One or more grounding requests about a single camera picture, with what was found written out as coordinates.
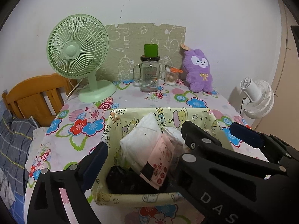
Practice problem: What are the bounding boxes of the green desk fan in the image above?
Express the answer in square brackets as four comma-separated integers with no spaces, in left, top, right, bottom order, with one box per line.
[46,14,116,103]

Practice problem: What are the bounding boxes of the white crumpled cloth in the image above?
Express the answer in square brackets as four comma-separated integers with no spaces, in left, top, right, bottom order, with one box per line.
[0,169,16,210]

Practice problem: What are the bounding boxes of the blue bed sheet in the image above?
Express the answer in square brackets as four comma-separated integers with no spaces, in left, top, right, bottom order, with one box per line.
[1,101,24,223]

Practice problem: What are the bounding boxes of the beige door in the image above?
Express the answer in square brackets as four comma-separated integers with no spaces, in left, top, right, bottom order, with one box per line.
[253,0,298,149]

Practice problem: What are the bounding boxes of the yellow cartoon fabric storage box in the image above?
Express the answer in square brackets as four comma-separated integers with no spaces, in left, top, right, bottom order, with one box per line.
[92,107,232,208]

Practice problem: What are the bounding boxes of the grey plaid pillow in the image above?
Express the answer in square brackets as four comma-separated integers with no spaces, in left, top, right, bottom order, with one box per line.
[1,110,36,196]

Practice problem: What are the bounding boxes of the purple plush bunny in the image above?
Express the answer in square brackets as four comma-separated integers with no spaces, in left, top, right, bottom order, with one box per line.
[182,49,213,93]

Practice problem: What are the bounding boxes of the white floor fan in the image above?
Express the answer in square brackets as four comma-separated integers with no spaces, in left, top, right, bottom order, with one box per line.
[240,77,275,119]

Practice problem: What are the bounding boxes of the pink tissue pack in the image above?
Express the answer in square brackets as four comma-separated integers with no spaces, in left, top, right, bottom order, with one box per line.
[140,133,175,190]

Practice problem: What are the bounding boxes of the green cup on jar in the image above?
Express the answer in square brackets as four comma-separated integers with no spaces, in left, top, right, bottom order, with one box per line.
[144,44,159,58]

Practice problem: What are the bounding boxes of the white tissue pack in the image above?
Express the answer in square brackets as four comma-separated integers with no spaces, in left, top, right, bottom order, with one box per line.
[120,113,162,174]

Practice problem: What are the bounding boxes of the black plastic bag bundle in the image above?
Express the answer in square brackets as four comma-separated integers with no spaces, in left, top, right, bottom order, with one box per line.
[105,165,169,195]

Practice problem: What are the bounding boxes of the floral tablecloth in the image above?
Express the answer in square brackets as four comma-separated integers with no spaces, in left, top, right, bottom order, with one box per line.
[24,79,269,224]

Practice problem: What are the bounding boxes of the green cartoon cardboard panel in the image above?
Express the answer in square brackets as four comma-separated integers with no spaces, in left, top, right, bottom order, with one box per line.
[96,23,186,81]

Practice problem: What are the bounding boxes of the glass mason jar mug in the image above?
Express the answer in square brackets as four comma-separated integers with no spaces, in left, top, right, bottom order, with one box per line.
[133,55,160,93]

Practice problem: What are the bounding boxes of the wooden bed headboard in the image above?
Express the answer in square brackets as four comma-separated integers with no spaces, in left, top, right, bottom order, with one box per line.
[1,73,77,127]

